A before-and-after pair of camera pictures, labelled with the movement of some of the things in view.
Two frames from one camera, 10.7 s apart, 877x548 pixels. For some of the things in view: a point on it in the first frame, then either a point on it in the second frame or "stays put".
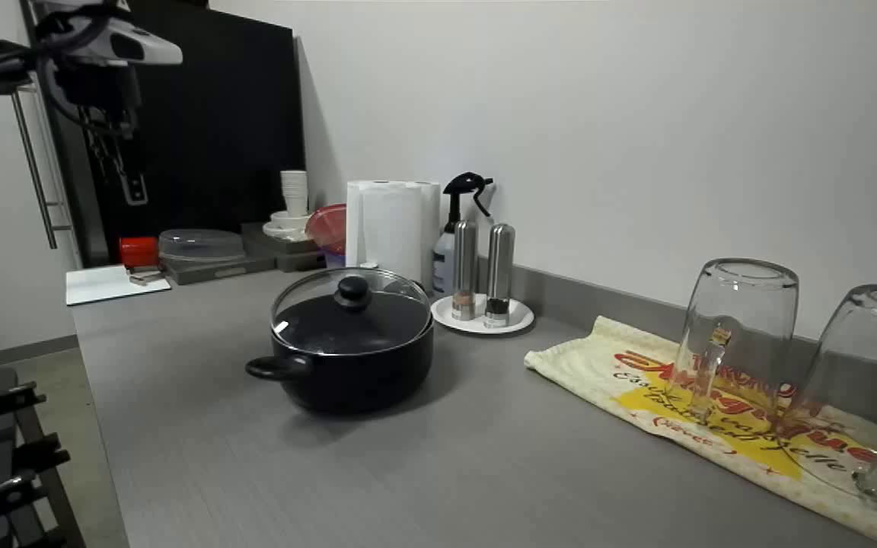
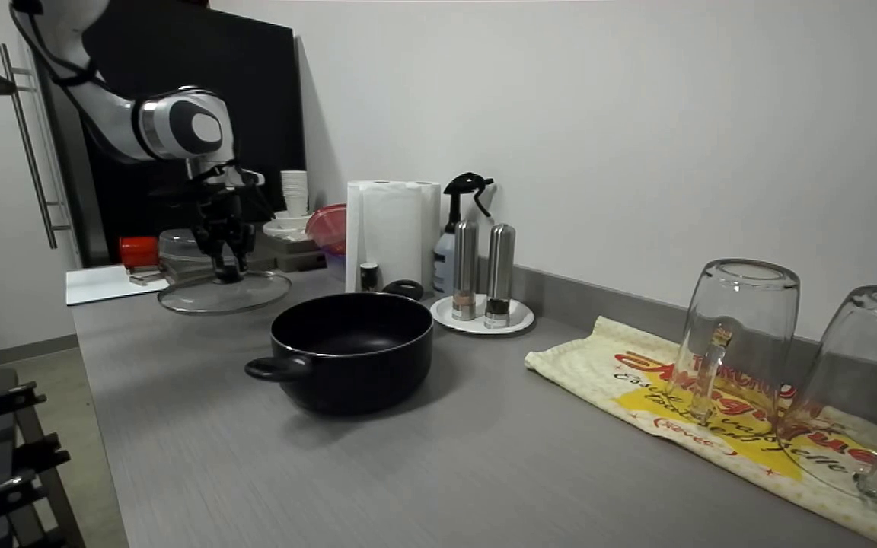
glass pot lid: [349, 312] to [252, 291]
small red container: [142, 254] stays put
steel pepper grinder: [499, 270] stays put
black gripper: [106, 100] to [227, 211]
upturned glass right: [870, 391] stays put
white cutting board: [106, 284] stays put
